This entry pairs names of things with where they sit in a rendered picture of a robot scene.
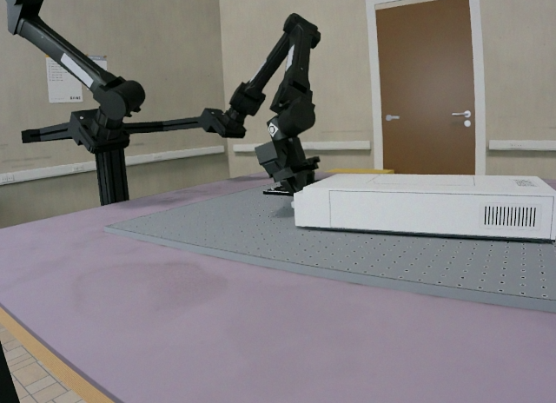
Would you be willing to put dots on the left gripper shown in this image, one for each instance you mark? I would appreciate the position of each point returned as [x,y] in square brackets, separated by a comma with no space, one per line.
[304,176]

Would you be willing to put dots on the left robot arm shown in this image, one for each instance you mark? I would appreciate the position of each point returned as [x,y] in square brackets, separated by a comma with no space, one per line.
[293,96]

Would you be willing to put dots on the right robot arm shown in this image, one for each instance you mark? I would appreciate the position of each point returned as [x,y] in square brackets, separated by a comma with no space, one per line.
[117,97]

